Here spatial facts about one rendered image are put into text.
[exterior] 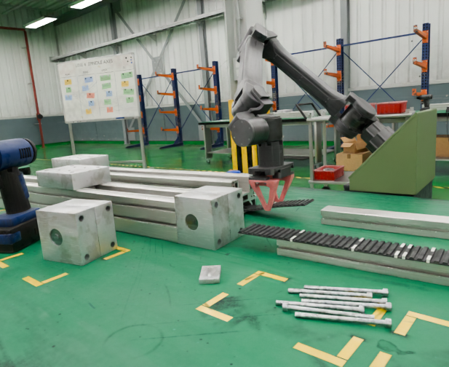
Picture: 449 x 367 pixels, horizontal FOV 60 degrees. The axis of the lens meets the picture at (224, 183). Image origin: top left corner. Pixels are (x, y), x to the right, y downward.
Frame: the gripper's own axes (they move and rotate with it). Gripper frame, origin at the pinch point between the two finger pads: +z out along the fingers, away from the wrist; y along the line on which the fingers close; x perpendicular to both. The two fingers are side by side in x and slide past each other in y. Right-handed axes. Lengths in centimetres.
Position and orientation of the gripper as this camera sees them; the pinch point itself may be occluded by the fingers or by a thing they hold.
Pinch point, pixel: (273, 204)
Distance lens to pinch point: 90.6
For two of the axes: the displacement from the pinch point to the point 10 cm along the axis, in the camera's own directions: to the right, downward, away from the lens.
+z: 0.8, 9.8, 1.8
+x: 8.1, 0.5, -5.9
